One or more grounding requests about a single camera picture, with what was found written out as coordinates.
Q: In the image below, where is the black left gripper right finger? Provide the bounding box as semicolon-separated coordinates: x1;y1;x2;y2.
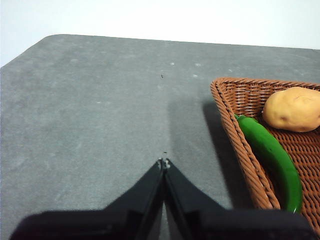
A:
162;157;319;240

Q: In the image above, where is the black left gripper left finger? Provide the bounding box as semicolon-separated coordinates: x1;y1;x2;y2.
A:
9;157;165;240

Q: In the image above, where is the green pepper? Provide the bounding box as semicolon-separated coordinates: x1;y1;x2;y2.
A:
233;113;304;214

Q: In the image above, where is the brown wicker basket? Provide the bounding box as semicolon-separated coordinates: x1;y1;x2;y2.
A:
209;77;320;237

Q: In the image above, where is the yellow-brown potato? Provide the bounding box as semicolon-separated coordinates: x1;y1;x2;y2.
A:
261;87;320;133

